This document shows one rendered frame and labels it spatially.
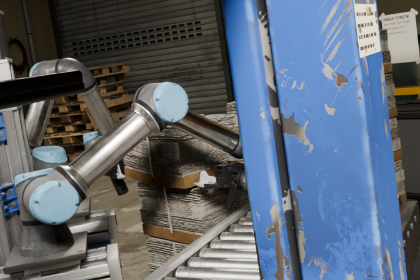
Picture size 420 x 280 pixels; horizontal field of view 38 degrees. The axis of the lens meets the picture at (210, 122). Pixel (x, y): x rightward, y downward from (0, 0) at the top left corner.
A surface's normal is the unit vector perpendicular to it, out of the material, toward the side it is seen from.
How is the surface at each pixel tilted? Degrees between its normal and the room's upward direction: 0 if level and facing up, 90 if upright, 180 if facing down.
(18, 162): 90
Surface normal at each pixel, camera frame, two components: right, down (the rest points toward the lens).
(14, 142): 0.18, 0.09
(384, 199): 0.89, -0.07
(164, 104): 0.58, -0.05
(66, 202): 0.40, 0.11
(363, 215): -0.44, 0.17
